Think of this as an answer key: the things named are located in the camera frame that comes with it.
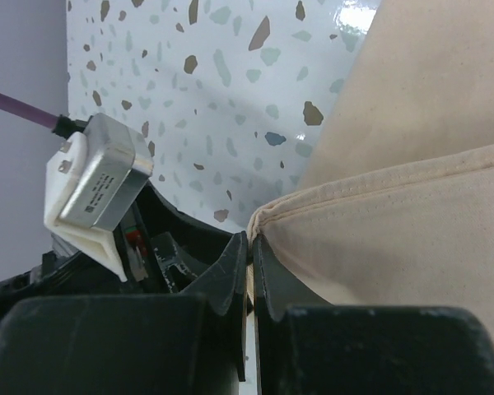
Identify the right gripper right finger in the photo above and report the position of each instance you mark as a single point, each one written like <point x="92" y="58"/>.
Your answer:
<point x="308" y="346"/>

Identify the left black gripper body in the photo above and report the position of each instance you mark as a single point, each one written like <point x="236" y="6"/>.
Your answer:
<point x="163" y="251"/>

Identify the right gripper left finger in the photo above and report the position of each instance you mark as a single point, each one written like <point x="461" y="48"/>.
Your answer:
<point x="192" y="342"/>

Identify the beige cloth mat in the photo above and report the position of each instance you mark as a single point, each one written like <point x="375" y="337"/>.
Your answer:
<point x="397" y="203"/>

